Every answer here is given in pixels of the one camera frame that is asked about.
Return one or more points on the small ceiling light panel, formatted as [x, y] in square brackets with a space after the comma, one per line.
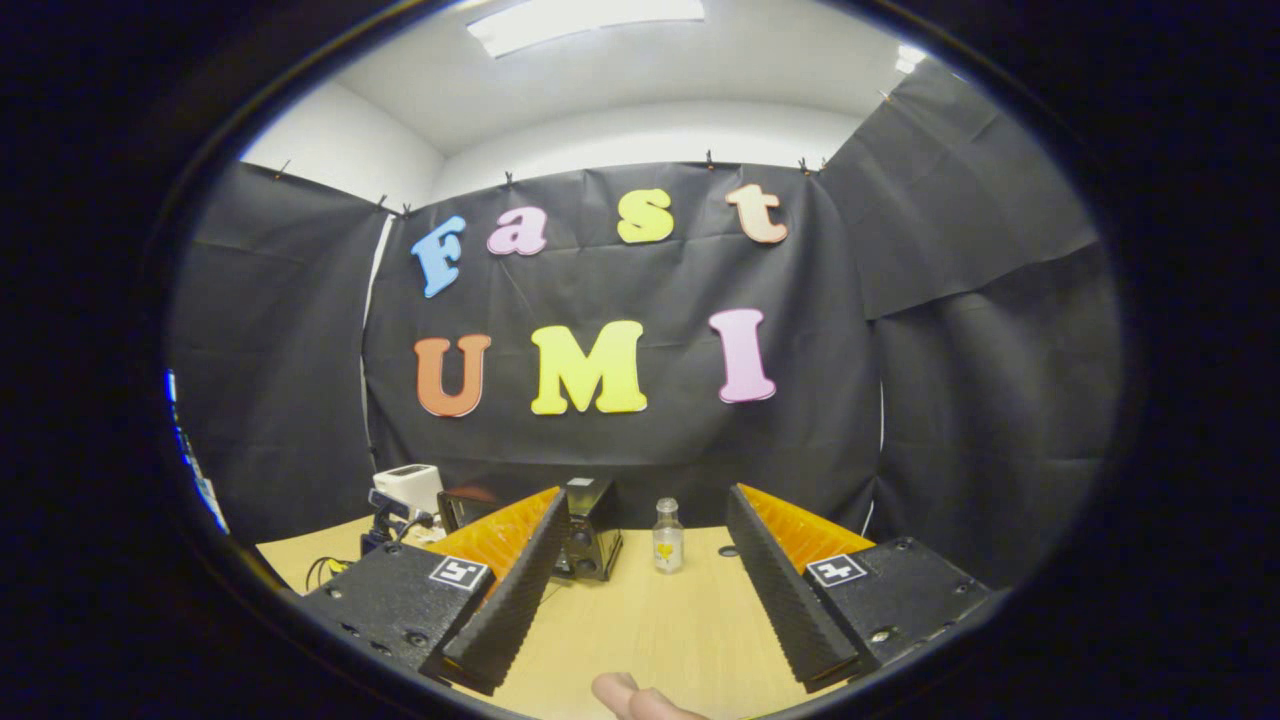
[910, 58]

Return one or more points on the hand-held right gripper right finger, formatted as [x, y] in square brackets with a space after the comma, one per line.
[790, 600]

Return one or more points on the white toaster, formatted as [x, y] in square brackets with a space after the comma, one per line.
[410, 485]

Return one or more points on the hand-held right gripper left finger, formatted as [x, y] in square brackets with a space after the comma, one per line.
[510, 600]

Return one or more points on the clear bottle yellow label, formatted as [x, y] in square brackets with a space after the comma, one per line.
[668, 545]

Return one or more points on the black backdrop cloth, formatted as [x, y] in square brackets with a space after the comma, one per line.
[950, 350]

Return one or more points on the large ceiling light panel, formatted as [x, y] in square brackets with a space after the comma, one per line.
[585, 22]

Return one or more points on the black electric oven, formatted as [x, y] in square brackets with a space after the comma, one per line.
[592, 530]

